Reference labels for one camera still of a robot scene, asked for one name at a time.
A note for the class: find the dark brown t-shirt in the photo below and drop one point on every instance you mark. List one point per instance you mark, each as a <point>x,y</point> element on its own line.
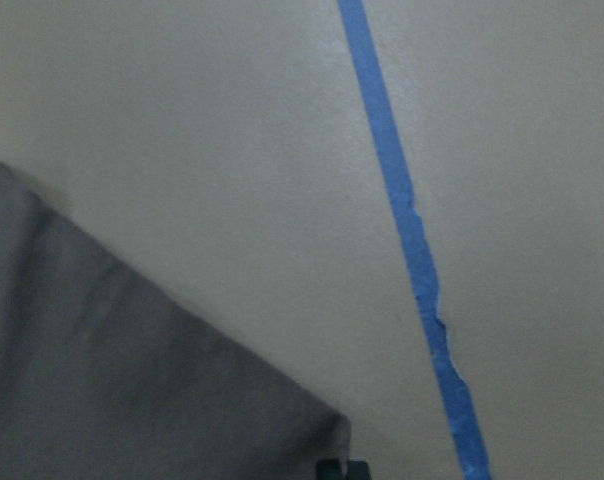
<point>103,376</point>

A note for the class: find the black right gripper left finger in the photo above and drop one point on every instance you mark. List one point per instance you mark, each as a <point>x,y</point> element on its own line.
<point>329,469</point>

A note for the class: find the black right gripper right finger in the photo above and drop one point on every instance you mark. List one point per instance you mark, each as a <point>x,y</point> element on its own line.
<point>358,470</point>

